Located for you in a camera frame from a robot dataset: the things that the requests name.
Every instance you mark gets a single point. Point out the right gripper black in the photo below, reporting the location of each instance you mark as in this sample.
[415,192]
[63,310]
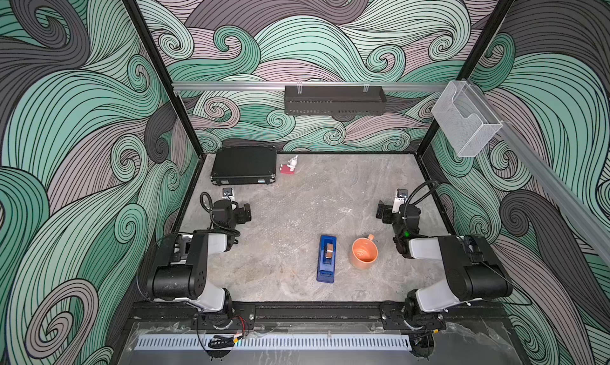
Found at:
[384,212]

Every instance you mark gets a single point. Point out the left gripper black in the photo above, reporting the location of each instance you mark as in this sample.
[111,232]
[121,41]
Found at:
[242,212]

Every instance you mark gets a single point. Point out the orange ceramic mug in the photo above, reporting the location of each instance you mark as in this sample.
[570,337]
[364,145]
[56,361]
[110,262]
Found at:
[363,252]

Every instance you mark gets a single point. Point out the blue tape dispenser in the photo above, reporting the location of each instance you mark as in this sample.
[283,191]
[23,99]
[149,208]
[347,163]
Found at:
[326,268]

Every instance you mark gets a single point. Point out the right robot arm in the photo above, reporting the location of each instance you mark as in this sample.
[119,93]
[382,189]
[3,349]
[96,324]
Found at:
[472,270]

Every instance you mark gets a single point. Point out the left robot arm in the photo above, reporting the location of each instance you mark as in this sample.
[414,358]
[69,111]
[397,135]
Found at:
[179,270]

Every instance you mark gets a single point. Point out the black hard case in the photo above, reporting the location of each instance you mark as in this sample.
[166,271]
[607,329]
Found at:
[244,166]

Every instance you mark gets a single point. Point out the small pink white figurine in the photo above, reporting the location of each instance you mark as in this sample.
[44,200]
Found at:
[290,166]

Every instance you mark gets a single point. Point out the clear tape roll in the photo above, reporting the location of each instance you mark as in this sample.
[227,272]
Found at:
[329,251]

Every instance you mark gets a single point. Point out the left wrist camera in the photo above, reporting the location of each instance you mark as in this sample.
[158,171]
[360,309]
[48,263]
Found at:
[228,193]

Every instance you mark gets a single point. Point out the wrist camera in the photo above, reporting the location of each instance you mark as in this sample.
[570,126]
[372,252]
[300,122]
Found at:
[228,193]
[400,199]

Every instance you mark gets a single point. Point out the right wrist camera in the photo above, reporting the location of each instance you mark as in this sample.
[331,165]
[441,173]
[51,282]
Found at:
[400,199]

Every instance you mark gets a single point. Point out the clear acrylic wall bin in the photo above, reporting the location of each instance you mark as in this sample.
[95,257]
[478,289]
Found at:
[466,118]

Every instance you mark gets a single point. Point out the black perforated wall shelf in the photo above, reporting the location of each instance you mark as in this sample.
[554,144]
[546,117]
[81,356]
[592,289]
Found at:
[342,103]

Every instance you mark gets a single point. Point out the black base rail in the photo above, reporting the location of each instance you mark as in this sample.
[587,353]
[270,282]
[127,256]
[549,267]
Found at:
[259,315]

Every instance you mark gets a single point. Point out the aluminium wall rail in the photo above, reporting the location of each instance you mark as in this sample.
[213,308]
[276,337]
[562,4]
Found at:
[278,86]

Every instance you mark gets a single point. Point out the white slotted cable duct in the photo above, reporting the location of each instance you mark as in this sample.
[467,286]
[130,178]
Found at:
[283,342]

